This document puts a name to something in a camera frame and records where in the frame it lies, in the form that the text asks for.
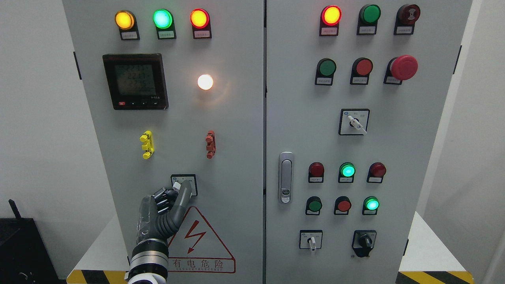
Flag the dark red indicator lamp right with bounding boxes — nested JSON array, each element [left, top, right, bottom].
[[367, 162, 387, 183]]

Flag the green indicator lamp top left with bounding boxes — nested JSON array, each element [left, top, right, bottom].
[[153, 9, 177, 40]]

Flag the lit green push button lower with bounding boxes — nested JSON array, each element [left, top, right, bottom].
[[361, 196, 380, 215]]

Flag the red push button second row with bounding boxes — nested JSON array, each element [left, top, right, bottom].
[[350, 57, 373, 86]]

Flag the white rotary selector switch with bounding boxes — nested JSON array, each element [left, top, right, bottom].
[[298, 230, 323, 252], [339, 108, 370, 136]]

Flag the red emergency stop button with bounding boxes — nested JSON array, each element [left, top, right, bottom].
[[383, 54, 419, 86]]

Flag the yellow indicator lamp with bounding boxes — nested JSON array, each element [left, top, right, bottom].
[[115, 10, 140, 40]]

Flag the orange-red indicator lamp top left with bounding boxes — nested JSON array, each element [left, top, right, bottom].
[[190, 8, 212, 39]]

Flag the dark red buzzer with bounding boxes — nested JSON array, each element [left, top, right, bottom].
[[393, 4, 421, 35]]

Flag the dark red indicator lamp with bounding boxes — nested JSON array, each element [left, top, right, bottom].
[[367, 162, 387, 183], [308, 162, 325, 183]]

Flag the green push button second row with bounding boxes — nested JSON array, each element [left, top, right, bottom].
[[314, 58, 336, 86]]

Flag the black rotary selector switch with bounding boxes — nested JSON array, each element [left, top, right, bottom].
[[352, 230, 377, 258]]

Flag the white rotary selector switch lower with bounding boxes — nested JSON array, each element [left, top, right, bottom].
[[298, 230, 323, 252]]

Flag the small clear light bulb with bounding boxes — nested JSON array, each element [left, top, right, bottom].
[[197, 74, 213, 91]]

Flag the dark red indicator lamp left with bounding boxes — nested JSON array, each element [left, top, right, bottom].
[[308, 162, 325, 183]]

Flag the red push button lower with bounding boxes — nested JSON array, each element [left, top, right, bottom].
[[333, 196, 352, 215]]

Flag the silver door lock handle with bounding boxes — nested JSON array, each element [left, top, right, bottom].
[[278, 151, 294, 204]]

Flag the white rotary light switch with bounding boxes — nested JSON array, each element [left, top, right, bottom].
[[170, 174, 198, 197]]

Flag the grey cabinet door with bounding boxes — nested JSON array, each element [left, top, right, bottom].
[[63, 0, 264, 284], [265, 0, 472, 284]]

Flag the green push button top right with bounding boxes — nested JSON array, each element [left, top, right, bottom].
[[356, 4, 381, 36]]

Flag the lit red indicator lamp right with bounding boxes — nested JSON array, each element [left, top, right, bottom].
[[319, 5, 342, 37]]

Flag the yellow terminal connector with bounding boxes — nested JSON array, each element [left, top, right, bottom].
[[139, 131, 155, 160]]

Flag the lit green indicator lamp middle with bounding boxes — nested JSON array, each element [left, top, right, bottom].
[[338, 162, 355, 183]]

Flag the red electrical hazard warning sticker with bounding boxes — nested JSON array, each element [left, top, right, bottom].
[[168, 206, 236, 274]]

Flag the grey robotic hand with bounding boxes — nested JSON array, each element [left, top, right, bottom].
[[137, 180, 192, 244]]

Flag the right grey cabinet door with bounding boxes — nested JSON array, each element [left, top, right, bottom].
[[265, 0, 472, 284]]

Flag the white platform with hazard stripes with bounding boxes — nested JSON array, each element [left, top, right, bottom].
[[63, 213, 475, 284]]

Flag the left grey cabinet door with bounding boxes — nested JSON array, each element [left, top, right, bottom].
[[63, 0, 264, 284]]

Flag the red terminal connector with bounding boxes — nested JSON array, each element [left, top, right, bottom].
[[205, 131, 216, 159]]

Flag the black box with antenna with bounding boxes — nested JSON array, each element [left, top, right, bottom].
[[0, 199, 60, 284]]

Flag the white rotary selector switch upper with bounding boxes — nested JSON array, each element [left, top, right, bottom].
[[339, 108, 370, 136]]

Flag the black digital power meter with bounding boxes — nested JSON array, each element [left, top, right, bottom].
[[102, 53, 169, 110]]

